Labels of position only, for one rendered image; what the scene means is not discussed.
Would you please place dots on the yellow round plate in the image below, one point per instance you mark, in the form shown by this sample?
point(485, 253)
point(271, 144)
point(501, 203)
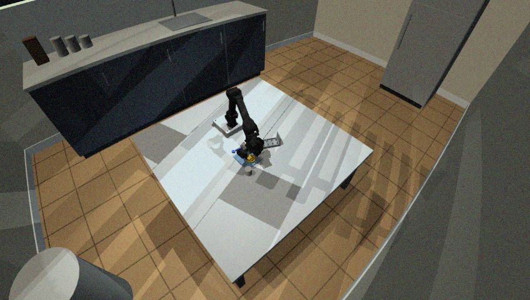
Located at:
point(251, 158)

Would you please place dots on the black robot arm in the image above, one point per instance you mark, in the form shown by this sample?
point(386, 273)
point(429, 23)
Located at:
point(248, 124)

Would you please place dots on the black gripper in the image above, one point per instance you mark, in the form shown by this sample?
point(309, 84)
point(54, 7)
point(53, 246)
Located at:
point(243, 153)

